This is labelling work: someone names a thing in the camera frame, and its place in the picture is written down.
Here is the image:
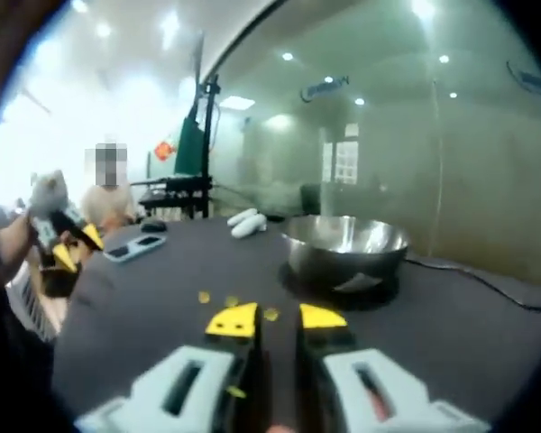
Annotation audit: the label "orange QQ candies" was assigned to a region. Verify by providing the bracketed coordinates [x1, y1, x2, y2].
[197, 290, 280, 322]

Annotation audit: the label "stainless steel bowl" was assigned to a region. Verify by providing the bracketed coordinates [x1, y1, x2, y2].
[281, 215, 410, 294]

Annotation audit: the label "white striped cloth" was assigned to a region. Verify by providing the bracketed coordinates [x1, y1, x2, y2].
[5, 264, 59, 343]

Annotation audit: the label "dark grey table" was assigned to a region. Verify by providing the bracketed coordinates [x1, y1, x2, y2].
[51, 216, 541, 433]

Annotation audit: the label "green cloth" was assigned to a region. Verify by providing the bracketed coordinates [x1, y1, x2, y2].
[174, 104, 207, 178]

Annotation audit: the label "black metal stand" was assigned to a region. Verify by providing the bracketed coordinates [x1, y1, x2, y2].
[193, 74, 223, 218]

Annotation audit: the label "white handheld controller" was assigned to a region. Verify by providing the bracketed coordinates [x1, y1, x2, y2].
[232, 214, 268, 239]
[227, 207, 256, 227]

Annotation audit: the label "black frame table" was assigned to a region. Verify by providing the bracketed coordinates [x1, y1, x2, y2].
[133, 174, 215, 223]

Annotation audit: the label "red wall sign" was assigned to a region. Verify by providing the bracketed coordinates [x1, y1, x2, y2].
[155, 139, 178, 160]

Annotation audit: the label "thin black cable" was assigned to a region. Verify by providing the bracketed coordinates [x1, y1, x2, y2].
[405, 255, 541, 313]

